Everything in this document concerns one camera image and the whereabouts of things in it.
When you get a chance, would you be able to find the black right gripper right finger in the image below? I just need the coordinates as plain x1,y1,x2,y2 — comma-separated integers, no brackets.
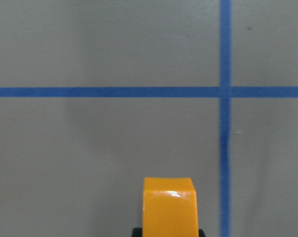
199,229,205,237

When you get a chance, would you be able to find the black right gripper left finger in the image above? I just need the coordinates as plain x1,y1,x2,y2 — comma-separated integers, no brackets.
131,228,142,237

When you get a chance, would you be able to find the orange trapezoid block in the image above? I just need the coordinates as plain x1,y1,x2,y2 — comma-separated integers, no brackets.
142,177,199,237

